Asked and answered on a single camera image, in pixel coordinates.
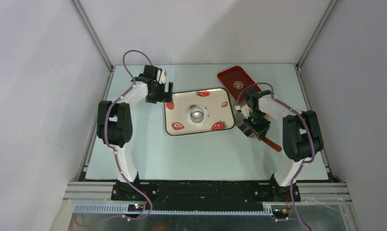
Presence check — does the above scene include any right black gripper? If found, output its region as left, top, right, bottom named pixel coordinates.
left=243, top=110, right=271, bottom=141

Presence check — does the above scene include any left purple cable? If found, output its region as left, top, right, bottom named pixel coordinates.
left=74, top=50, right=154, bottom=227

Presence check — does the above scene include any aluminium frame rail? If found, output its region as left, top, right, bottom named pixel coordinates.
left=63, top=181, right=352, bottom=215

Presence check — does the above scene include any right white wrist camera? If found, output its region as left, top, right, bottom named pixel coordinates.
left=237, top=104, right=251, bottom=119

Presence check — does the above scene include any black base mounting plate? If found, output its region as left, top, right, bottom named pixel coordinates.
left=111, top=180, right=301, bottom=212

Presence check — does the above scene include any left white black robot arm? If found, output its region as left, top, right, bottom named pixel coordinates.
left=96, top=65, right=173, bottom=201

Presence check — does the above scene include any strawberry print tray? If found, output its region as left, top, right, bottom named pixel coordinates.
left=165, top=88, right=235, bottom=136

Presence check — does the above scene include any red lacquer tray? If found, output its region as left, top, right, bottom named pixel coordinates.
left=217, top=66, right=255, bottom=103

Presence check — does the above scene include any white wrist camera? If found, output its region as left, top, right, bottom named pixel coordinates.
left=156, top=68, right=166, bottom=84
left=237, top=104, right=251, bottom=119

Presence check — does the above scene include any round metal cutter ring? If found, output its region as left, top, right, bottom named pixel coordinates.
left=189, top=107, right=206, bottom=124

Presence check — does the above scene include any white dough piece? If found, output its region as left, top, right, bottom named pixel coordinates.
left=186, top=105, right=210, bottom=127

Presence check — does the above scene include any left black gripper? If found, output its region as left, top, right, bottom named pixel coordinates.
left=146, top=81, right=173, bottom=104

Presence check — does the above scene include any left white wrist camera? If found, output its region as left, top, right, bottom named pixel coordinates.
left=156, top=68, right=166, bottom=84

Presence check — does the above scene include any metal spatula red handle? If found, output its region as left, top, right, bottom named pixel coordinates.
left=235, top=114, right=282, bottom=152

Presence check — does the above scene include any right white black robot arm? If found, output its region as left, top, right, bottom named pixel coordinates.
left=237, top=89, right=323, bottom=201

